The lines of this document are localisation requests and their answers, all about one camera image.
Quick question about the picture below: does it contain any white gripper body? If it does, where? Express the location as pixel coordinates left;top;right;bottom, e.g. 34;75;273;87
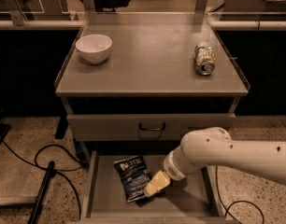
164;147;193;181

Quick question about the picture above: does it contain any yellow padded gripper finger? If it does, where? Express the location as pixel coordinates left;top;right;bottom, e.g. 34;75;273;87
143;171;170;197

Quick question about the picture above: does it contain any blue Kettle chip bag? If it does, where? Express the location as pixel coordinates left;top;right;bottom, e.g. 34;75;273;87
114;156;152;203

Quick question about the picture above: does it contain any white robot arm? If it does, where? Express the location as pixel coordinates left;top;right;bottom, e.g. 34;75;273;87
144;127;286;197

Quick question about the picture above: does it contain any open middle drawer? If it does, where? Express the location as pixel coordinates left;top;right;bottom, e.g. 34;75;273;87
80;152;226;224

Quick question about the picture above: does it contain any grey drawer cabinet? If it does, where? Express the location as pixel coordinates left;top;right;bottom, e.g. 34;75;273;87
54;12;251;224

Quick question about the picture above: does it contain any closed top drawer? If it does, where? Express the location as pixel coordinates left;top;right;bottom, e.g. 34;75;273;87
67;113;236;141

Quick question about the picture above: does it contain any crushed green soda can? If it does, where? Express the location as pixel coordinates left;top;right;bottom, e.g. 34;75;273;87
195;42;215;76

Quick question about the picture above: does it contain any black bar on floor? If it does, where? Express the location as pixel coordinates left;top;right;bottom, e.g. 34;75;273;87
28;161;55;224

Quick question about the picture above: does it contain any white ceramic bowl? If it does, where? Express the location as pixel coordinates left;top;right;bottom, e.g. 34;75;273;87
76;34;113;64

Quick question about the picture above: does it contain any black floor cable right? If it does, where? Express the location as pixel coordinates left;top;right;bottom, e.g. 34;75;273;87
213;165;265;224

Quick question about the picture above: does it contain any black floor cable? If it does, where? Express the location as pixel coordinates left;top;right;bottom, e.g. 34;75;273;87
0;133;90;221
213;165;265;224

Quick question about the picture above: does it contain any black drawer handle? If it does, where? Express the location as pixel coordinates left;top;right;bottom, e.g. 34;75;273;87
138;122;166;132

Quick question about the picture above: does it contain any black floor cable left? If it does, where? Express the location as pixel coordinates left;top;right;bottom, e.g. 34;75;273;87
0;133;90;221

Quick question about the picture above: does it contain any white horizontal rail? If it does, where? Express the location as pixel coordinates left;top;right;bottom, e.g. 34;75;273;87
0;20;286;31

